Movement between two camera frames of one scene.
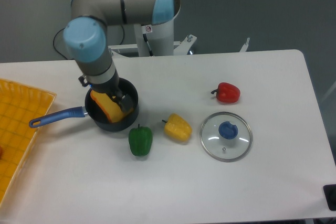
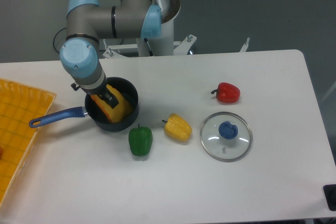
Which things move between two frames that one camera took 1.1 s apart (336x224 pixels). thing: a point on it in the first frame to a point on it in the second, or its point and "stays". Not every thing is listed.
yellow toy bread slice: (109, 107) stays
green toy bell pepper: (140, 139) stays
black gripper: (112, 88) to (100, 90)
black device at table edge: (330, 192) stays
